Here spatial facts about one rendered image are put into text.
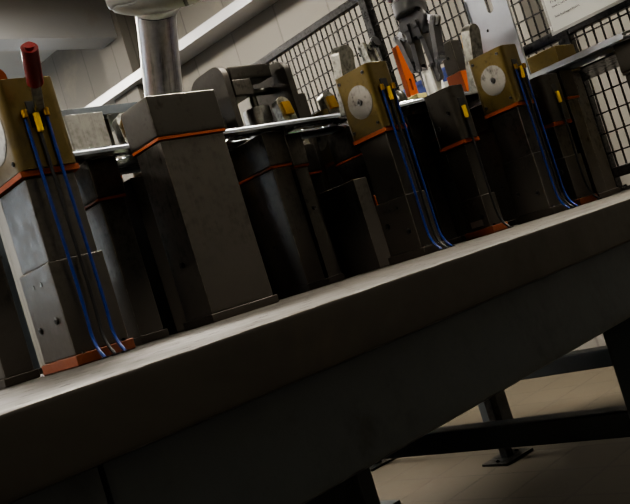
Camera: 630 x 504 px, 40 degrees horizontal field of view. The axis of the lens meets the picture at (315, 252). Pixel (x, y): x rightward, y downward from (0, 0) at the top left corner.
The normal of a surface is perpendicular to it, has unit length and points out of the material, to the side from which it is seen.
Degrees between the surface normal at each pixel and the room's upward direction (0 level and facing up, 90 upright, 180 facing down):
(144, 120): 90
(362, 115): 90
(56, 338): 90
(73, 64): 90
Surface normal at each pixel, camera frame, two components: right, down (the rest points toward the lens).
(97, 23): 0.67, -0.23
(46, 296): -0.73, 0.21
